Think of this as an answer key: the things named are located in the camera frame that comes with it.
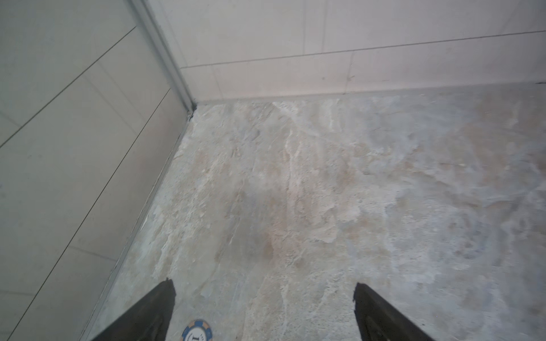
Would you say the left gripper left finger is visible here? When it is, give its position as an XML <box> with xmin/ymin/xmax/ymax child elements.
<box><xmin>92</xmin><ymin>278</ymin><xmax>176</xmax><ymax>341</ymax></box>

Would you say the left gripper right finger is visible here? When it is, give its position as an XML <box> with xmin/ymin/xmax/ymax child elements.
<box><xmin>353</xmin><ymin>283</ymin><xmax>434</xmax><ymax>341</ymax></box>

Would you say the black ring marker left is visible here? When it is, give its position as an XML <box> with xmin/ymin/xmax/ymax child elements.
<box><xmin>181</xmin><ymin>319</ymin><xmax>213</xmax><ymax>341</ymax></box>

